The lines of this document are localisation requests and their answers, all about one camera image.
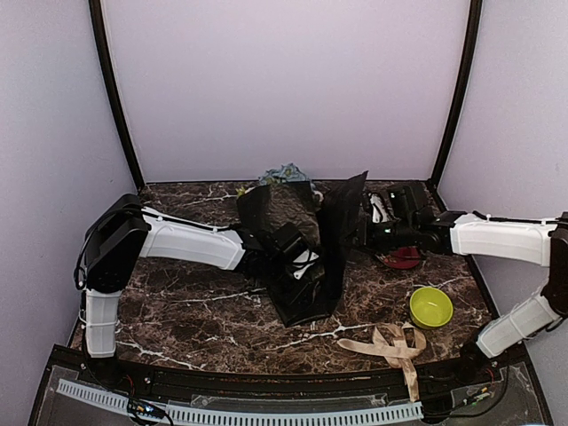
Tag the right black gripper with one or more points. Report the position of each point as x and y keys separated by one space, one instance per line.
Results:
x=365 y=243

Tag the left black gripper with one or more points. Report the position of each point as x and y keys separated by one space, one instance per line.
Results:
x=294 y=297

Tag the black wrapping paper sheet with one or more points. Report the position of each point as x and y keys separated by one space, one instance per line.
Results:
x=279 y=222

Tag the blue hydrangea flower stem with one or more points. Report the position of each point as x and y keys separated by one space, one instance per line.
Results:
x=286 y=173

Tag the beige satin ribbon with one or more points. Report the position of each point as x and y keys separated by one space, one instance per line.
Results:
x=406 y=344

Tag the white pink flower bunch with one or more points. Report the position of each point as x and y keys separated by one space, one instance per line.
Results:
x=242 y=191

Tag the pink rose stem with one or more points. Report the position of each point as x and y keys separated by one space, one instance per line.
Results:
x=318 y=198

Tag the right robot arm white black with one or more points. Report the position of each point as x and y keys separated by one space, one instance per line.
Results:
x=532 y=251

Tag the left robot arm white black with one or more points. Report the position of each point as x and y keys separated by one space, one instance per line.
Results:
x=127 y=231

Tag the red floral plate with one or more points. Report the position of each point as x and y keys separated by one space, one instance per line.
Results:
x=401 y=259

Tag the lime green bowl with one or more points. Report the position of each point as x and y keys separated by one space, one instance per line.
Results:
x=430 y=308

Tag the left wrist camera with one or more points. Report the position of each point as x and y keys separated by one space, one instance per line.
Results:
x=300 y=265

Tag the grey slotted cable duct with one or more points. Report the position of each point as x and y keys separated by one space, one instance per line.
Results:
x=239 y=411

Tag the black front table rail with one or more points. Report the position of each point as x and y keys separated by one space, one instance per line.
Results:
x=353 y=374

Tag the right black frame post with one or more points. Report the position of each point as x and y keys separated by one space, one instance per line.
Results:
x=460 y=89

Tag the black frame post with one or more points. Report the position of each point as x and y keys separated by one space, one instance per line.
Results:
x=460 y=89
x=112 y=92

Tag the left black frame post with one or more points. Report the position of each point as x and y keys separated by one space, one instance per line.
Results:
x=112 y=92

